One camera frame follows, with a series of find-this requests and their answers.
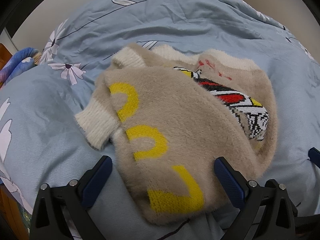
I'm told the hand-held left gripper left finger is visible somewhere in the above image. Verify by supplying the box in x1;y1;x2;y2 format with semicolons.
30;155;113;240

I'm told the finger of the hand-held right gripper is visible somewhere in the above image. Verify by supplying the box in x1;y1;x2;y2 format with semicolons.
308;147;320;169

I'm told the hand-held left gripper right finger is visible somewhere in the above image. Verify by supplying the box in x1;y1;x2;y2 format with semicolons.
214;156;299;240

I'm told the beige fuzzy cartoon sweater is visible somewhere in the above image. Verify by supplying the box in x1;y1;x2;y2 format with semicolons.
74;42;278;225

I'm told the blue purple patterned cloth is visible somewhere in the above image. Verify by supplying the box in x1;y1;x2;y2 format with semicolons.
0;47;42;87

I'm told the light blue floral duvet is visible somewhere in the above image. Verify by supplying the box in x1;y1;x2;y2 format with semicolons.
0;0;320;240

